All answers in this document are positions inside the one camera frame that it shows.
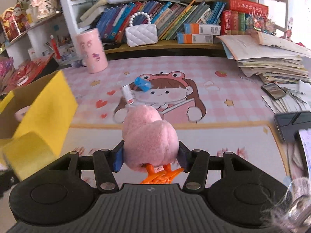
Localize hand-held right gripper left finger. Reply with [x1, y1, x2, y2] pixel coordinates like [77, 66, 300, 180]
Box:
[49, 141, 125, 192]

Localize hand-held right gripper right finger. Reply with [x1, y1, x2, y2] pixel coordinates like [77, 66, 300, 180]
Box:
[177, 141, 253, 192]

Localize pink plush toy orange feet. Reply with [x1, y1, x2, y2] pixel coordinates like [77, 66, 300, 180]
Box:
[121, 105, 185, 185]

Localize yellow cardboard box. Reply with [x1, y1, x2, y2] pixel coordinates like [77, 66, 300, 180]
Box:
[0, 70, 79, 183]

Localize small white tube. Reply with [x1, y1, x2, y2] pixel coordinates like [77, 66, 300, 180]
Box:
[121, 85, 136, 105]

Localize pink printed desk mat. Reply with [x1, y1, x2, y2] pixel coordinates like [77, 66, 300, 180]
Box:
[55, 55, 305, 195]

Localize pink tape roll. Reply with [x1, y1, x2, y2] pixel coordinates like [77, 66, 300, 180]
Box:
[15, 106, 32, 122]

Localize pink cartoon cylinder tin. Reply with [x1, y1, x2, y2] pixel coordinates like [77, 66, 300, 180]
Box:
[75, 28, 109, 74]

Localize dark smartphone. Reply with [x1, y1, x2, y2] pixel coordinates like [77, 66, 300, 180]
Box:
[273, 111, 311, 143]

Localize desk organiser with pencils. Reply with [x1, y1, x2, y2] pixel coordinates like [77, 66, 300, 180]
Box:
[44, 35, 79, 64]

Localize smartphone with lit screen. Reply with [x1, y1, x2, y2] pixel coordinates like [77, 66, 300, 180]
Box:
[297, 128, 311, 176]

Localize red paper decorations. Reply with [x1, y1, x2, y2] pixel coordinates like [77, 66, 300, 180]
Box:
[0, 53, 57, 95]

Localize metal tweezers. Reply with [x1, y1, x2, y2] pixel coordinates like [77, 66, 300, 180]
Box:
[284, 87, 307, 103]

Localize stack of papers and notebooks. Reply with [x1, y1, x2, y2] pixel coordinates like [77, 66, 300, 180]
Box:
[215, 31, 311, 84]

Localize row of colourful slanted books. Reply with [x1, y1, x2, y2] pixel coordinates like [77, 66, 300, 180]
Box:
[95, 1, 227, 42]

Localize flat lying beige book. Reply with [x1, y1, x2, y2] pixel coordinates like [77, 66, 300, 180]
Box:
[78, 0, 108, 29]

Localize red hardcover dictionaries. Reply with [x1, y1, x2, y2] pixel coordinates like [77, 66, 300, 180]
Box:
[219, 0, 269, 36]

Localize colourful glitter ornament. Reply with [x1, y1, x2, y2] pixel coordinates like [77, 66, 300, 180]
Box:
[245, 12, 277, 34]

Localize red festive figure decoration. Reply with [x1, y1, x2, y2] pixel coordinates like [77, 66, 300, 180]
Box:
[0, 3, 32, 42]

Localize white plush doll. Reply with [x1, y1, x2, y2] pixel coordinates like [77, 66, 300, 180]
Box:
[29, 0, 58, 20]

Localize white quilted pearl-handle handbag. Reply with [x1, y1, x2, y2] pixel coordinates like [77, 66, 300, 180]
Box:
[125, 11, 159, 47]

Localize wooden wall shelf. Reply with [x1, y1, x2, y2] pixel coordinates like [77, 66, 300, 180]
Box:
[0, 12, 64, 52]

